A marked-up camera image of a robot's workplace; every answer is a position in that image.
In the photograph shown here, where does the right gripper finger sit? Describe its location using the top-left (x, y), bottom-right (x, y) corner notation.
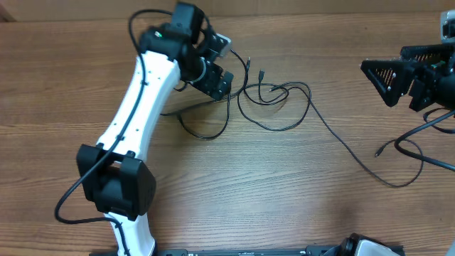
top-left (360, 60), bottom-right (416, 107)
top-left (400, 43), bottom-right (454, 64)

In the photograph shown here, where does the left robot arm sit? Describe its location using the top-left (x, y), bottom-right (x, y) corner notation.
top-left (76, 2), bottom-right (233, 255)

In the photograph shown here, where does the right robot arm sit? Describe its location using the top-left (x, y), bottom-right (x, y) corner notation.
top-left (360, 43), bottom-right (454, 171)

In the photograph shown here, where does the right camera cable black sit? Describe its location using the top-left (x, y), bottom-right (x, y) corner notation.
top-left (394, 109), bottom-right (454, 172)

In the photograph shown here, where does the camera cable black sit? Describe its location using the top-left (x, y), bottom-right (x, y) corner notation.
top-left (394, 109), bottom-right (454, 172)
top-left (54, 23), bottom-right (181, 255)

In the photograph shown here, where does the left camera cable black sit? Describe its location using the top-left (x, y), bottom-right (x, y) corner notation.
top-left (54, 23), bottom-right (181, 255)

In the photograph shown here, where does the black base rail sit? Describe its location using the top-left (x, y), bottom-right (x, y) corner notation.
top-left (88, 243), bottom-right (406, 256)

